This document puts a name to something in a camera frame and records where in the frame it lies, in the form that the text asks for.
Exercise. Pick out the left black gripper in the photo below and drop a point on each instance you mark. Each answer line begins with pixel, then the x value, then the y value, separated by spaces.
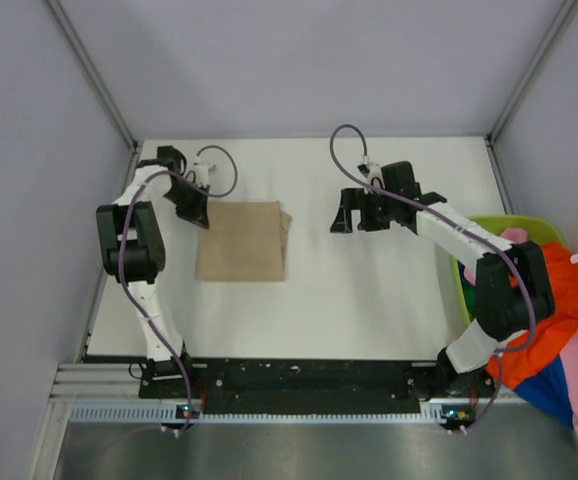
pixel 198 213

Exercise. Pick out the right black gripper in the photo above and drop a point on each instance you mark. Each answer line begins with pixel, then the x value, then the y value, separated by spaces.
pixel 356 199

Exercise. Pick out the beige t shirt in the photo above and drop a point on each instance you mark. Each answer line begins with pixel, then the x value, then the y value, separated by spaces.
pixel 245 242

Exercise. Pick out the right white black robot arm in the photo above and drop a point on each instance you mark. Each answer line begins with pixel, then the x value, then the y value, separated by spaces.
pixel 513 292

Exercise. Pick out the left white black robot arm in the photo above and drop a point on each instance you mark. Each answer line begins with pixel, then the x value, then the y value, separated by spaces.
pixel 133 249

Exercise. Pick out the dark green t shirt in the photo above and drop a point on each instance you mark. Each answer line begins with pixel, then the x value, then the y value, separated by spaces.
pixel 469 298

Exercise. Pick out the green plastic basket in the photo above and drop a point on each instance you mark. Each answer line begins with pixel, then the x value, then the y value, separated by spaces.
pixel 540 231

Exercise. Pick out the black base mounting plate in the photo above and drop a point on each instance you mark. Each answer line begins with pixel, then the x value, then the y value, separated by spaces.
pixel 305 386

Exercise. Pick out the orange t shirt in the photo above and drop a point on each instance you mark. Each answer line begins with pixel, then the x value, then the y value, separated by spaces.
pixel 551 334

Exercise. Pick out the blue t shirt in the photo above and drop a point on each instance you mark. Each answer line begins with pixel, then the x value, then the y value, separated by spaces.
pixel 548 392

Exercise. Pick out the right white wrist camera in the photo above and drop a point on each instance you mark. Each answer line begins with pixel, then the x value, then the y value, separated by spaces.
pixel 372 173

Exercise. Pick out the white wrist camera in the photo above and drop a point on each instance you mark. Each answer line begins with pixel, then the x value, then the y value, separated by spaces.
pixel 201 172
pixel 372 173

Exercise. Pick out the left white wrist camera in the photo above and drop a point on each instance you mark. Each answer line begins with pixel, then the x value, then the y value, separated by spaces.
pixel 201 172

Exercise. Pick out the right aluminium frame post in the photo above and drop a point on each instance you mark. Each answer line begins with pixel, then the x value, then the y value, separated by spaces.
pixel 549 41

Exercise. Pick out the aluminium frame post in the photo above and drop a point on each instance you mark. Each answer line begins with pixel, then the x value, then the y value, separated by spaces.
pixel 90 71
pixel 549 41

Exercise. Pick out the grey slotted cable duct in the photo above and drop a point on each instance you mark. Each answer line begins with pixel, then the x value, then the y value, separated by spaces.
pixel 174 414

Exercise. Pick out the left aluminium frame post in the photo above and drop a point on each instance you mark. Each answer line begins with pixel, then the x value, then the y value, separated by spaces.
pixel 90 71

